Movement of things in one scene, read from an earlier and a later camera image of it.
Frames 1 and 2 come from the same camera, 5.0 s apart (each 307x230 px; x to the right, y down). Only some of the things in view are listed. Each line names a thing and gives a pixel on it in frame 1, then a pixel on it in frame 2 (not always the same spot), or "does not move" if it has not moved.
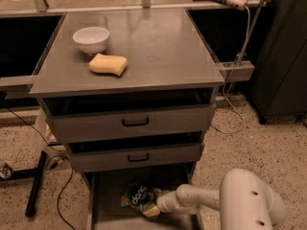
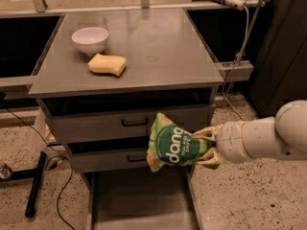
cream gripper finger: x=152 y=211 -> x=213 y=156
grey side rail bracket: x=241 y=73 does not move
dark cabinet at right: x=280 y=90 does not move
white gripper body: x=165 y=202 -> x=230 y=141
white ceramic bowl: x=91 y=39 does not move
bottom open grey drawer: x=106 y=212 does not move
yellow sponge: x=108 y=64 does not move
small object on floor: x=7 y=171 does not move
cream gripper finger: x=160 y=192 -> x=210 y=132
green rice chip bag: x=138 y=195 -> x=170 y=145
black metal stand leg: x=36 y=173 does not move
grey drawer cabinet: x=130 y=93 does not move
